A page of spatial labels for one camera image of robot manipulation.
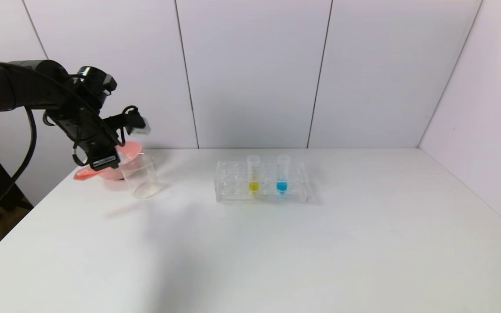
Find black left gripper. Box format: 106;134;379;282
83;130;121;172

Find red pigment test tube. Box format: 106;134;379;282
73;157;126;181

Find yellow pigment test tube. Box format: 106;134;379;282
247;156;261;194

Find clear glass beaker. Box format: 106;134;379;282
120;152;161;200

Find blue pigment test tube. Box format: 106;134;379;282
276;154;291;194

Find clear acrylic test tube rack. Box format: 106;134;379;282
215;160;310;203

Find pink plastic bowl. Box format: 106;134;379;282
89;140;144;181

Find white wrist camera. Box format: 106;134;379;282
128;117;152;137

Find black camera cable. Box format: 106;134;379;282
0;49;39;227

